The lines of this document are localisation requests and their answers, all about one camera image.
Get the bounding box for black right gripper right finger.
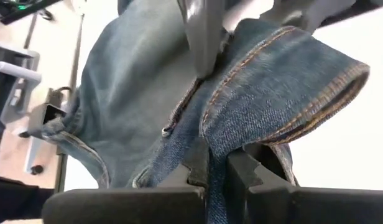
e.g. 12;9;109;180
226;147;383;224

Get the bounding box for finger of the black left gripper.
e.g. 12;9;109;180
177;0;229;79
260;0;383;34

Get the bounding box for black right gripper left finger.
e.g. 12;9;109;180
41;138;210;224

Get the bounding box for black aluminium table frame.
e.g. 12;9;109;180
25;12;86;194

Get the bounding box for blue denim jeans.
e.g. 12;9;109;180
40;0;371;224

